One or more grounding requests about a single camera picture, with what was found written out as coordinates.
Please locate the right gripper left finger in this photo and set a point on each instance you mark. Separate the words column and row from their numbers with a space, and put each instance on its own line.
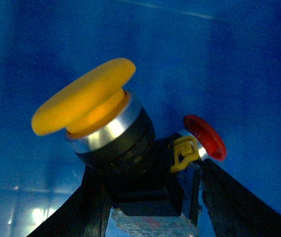
column 84, row 214

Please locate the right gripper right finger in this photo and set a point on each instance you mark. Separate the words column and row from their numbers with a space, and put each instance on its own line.
column 235, row 211

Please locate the red mushroom push button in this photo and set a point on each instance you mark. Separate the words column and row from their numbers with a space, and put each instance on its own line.
column 198, row 141

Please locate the yellow mushroom push button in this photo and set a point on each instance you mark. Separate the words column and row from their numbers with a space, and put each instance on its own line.
column 110, row 131

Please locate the large empty blue bin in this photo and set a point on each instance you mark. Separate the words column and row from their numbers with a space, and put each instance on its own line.
column 219, row 59

